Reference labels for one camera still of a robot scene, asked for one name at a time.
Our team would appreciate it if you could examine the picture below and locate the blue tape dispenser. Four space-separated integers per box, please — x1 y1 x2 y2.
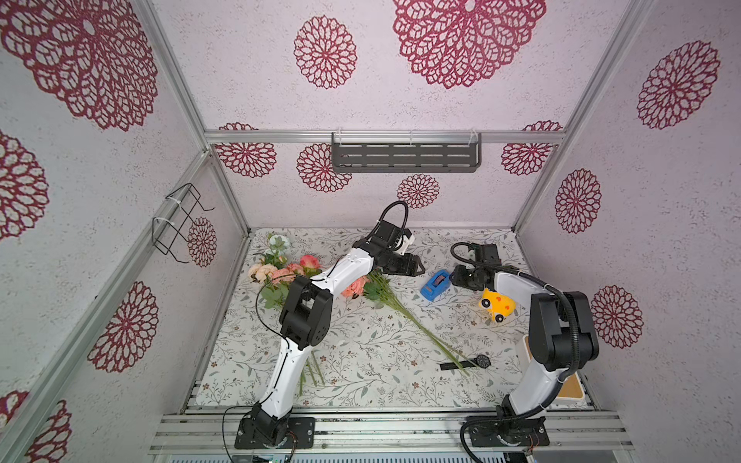
420 270 451 302

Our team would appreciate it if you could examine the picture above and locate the pink rose bouquet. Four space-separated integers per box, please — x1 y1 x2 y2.
243 230 326 382
342 270 463 368

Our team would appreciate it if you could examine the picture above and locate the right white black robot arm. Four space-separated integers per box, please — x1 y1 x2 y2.
451 242 599 462

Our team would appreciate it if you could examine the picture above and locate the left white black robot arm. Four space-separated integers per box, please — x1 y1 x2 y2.
233 200 425 449

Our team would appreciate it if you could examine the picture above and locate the yellow plush toy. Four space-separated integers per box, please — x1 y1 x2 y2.
479 289 516 324

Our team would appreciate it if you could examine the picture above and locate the black wristwatch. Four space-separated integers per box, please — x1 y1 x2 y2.
439 354 491 372

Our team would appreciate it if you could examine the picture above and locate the floral patterned table mat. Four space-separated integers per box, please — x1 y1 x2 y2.
192 229 529 410

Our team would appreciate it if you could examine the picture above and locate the wooden tray white rim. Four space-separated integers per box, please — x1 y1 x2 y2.
516 335 586 406

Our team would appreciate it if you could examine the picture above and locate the dark grey wall shelf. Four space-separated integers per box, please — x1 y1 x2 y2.
330 133 482 174

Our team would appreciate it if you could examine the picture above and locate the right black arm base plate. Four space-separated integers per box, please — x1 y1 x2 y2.
466 417 550 448

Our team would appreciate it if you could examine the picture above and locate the black wire wall rack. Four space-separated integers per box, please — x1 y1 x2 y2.
150 182 216 267

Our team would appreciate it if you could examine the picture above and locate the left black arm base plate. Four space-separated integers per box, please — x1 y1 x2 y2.
233 416 316 449

